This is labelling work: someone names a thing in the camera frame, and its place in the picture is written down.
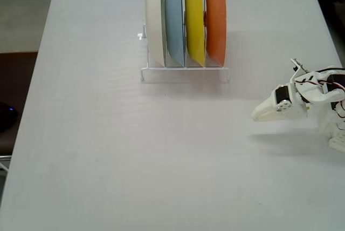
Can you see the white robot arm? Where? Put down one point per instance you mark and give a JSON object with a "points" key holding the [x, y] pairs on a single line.
{"points": [[312, 92]]}

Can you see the white metal frame bar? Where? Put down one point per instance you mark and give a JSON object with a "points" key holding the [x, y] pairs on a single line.
{"points": [[5, 157]]}

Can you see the dark brown furniture surface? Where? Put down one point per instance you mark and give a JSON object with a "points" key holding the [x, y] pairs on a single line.
{"points": [[16, 80]]}

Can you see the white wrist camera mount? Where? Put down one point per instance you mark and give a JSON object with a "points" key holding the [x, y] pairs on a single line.
{"points": [[296, 66]]}

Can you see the light blue plate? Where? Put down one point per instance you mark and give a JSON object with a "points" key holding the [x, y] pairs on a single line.
{"points": [[173, 20]]}

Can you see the black round device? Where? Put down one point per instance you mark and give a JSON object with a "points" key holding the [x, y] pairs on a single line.
{"points": [[6, 117]]}

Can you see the cream white plate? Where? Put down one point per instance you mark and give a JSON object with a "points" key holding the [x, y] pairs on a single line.
{"points": [[155, 20]]}

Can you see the yellow plate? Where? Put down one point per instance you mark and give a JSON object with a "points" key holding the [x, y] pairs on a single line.
{"points": [[194, 20]]}

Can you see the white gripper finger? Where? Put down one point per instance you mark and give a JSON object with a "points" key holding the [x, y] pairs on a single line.
{"points": [[296, 112], [266, 107]]}

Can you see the orange plate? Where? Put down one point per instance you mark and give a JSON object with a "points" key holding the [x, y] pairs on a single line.
{"points": [[215, 20]]}

